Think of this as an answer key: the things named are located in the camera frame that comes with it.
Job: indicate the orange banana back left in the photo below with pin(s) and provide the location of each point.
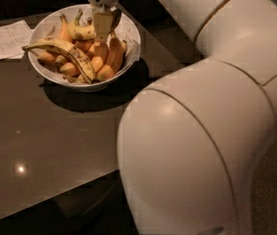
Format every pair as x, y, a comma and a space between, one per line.
64, 29

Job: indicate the white paper sheet with drawing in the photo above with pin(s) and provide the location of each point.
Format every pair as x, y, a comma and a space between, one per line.
12, 38

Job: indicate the small orange banana front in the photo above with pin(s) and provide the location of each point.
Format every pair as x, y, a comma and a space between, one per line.
69, 69

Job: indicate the crumpled white paper in bowl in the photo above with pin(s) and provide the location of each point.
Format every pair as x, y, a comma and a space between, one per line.
127, 30

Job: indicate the orange banana right side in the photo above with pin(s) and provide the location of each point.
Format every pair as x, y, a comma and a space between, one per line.
115, 59

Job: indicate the orange banana middle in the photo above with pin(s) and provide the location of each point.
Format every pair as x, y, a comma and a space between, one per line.
100, 55

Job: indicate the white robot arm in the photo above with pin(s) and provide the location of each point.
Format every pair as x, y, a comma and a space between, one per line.
188, 144

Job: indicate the white ceramic bowl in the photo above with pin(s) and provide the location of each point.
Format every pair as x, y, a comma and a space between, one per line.
50, 26

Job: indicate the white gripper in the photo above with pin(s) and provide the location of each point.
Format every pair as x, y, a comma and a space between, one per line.
102, 21

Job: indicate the long bruised yellow banana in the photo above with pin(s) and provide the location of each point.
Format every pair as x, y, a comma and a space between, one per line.
70, 51

